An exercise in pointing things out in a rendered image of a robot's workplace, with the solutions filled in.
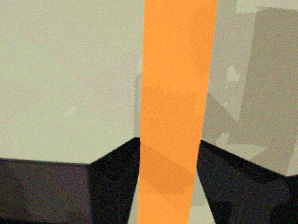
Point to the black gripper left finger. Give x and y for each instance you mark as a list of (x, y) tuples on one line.
[(100, 192)]

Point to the orange bar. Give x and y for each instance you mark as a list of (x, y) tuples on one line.
[(177, 49)]

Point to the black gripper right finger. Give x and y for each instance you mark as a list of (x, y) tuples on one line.
[(241, 192)]

